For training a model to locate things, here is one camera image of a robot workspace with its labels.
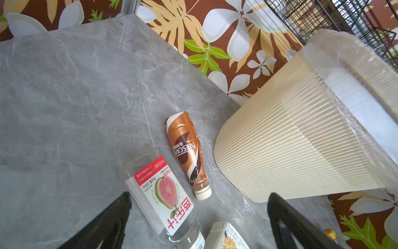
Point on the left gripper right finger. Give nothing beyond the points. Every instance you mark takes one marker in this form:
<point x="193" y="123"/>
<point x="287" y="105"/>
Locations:
<point x="289" y="227"/>

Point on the guava juice bottle pink label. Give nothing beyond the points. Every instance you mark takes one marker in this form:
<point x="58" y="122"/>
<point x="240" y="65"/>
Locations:
<point x="164" y="203"/>

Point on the green yellow juice bottle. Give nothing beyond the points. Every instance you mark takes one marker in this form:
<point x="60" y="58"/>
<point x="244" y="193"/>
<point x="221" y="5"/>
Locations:
<point x="330" y="233"/>

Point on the black wire wall basket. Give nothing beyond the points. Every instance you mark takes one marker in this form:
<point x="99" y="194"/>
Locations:
<point x="373" y="22"/>

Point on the beige plastic waste bin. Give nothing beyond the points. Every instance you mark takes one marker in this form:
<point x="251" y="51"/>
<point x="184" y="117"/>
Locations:
<point x="325" y="123"/>

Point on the white label tea bottle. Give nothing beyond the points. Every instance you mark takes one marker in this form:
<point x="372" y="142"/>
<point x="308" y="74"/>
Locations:
<point x="224" y="236"/>

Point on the brown Nescafe coffee bottle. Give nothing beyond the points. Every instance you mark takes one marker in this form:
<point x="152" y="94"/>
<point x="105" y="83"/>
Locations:
<point x="187" y="149"/>

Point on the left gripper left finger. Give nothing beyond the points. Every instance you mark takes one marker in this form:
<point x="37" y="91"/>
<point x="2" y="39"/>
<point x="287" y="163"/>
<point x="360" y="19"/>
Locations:
<point x="107" y="230"/>

